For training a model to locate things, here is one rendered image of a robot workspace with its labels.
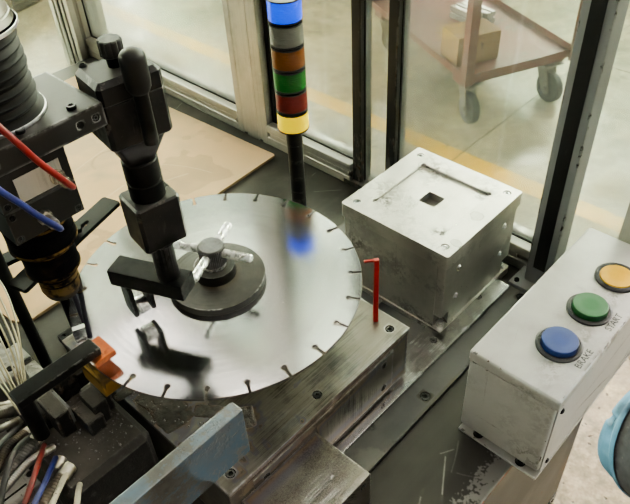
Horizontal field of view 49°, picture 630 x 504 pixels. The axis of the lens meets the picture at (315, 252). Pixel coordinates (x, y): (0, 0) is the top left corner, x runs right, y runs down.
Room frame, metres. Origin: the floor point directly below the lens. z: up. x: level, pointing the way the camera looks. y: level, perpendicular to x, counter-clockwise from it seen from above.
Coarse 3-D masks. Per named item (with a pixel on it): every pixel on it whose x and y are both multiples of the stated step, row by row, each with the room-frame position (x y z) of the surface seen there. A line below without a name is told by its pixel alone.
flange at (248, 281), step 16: (192, 256) 0.61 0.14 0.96; (256, 256) 0.60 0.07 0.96; (208, 272) 0.57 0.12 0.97; (224, 272) 0.56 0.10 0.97; (240, 272) 0.58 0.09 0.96; (256, 272) 0.58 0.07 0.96; (208, 288) 0.55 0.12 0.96; (224, 288) 0.55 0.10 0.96; (240, 288) 0.55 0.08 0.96; (256, 288) 0.55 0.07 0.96; (176, 304) 0.54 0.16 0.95; (192, 304) 0.53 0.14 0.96; (208, 304) 0.53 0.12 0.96; (224, 304) 0.53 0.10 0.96; (240, 304) 0.53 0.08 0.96
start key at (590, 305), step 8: (576, 296) 0.56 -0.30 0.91; (584, 296) 0.56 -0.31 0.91; (592, 296) 0.56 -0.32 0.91; (600, 296) 0.56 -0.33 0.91; (576, 304) 0.55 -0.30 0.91; (584, 304) 0.55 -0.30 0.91; (592, 304) 0.54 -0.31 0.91; (600, 304) 0.54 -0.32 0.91; (576, 312) 0.54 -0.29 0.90; (584, 312) 0.53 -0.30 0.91; (592, 312) 0.53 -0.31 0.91; (600, 312) 0.53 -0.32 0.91; (592, 320) 0.53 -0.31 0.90; (600, 320) 0.53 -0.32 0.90
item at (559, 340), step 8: (552, 328) 0.51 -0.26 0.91; (560, 328) 0.51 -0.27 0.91; (544, 336) 0.50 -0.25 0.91; (552, 336) 0.50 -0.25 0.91; (560, 336) 0.50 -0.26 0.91; (568, 336) 0.50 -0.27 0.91; (576, 336) 0.50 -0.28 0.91; (544, 344) 0.49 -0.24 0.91; (552, 344) 0.49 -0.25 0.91; (560, 344) 0.49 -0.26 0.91; (568, 344) 0.49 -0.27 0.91; (576, 344) 0.49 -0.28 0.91; (552, 352) 0.48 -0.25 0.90; (560, 352) 0.48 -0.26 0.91; (568, 352) 0.48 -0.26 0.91; (576, 352) 0.48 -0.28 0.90
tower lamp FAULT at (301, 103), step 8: (280, 96) 0.85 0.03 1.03; (288, 96) 0.85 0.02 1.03; (296, 96) 0.85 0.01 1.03; (304, 96) 0.86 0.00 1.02; (280, 104) 0.85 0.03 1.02; (288, 104) 0.85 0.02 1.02; (296, 104) 0.85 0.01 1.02; (304, 104) 0.86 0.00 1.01; (280, 112) 0.85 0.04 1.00; (288, 112) 0.85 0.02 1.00; (296, 112) 0.85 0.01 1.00
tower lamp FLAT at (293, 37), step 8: (296, 24) 0.85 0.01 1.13; (272, 32) 0.85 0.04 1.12; (280, 32) 0.85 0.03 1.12; (288, 32) 0.85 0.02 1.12; (296, 32) 0.85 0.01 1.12; (272, 40) 0.86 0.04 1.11; (280, 40) 0.85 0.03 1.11; (288, 40) 0.85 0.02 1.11; (296, 40) 0.85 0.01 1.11; (280, 48) 0.85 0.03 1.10; (288, 48) 0.85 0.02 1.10
